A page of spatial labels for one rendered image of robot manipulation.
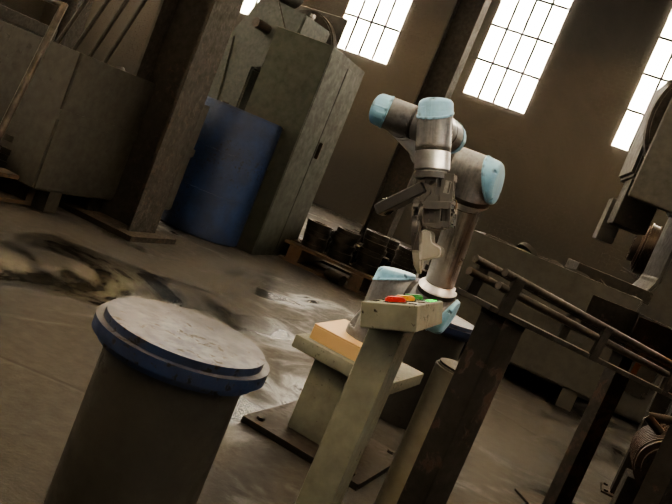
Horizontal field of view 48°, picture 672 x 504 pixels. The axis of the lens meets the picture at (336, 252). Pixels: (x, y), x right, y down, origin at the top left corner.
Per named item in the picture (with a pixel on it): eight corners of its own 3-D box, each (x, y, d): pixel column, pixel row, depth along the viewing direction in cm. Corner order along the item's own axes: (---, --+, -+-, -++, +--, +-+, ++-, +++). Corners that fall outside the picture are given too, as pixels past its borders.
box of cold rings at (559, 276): (582, 393, 509) (632, 285, 501) (588, 420, 429) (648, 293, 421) (440, 329, 534) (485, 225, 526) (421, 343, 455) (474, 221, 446)
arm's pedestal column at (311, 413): (240, 421, 223) (273, 340, 220) (300, 403, 260) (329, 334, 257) (355, 491, 208) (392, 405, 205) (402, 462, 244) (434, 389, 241)
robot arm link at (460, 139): (430, 112, 176) (416, 102, 166) (474, 128, 172) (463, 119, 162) (416, 143, 177) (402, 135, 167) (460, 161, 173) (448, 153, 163)
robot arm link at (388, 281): (370, 300, 236) (387, 259, 234) (409, 318, 231) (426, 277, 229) (356, 302, 225) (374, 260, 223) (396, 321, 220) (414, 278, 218)
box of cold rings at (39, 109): (60, 175, 523) (104, 55, 513) (166, 227, 491) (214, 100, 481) (-100, 145, 408) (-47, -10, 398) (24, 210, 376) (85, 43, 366)
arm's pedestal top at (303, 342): (290, 346, 222) (295, 333, 222) (334, 340, 252) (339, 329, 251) (385, 396, 210) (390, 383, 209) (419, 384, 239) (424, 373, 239)
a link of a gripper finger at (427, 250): (438, 275, 155) (441, 230, 155) (410, 273, 157) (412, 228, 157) (441, 275, 158) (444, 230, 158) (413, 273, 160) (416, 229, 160)
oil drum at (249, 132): (253, 249, 547) (299, 132, 537) (213, 246, 491) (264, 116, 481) (186, 217, 565) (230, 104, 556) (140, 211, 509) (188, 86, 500)
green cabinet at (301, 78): (197, 229, 534) (277, 25, 518) (242, 233, 600) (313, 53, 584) (254, 256, 519) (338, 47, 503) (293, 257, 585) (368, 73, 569)
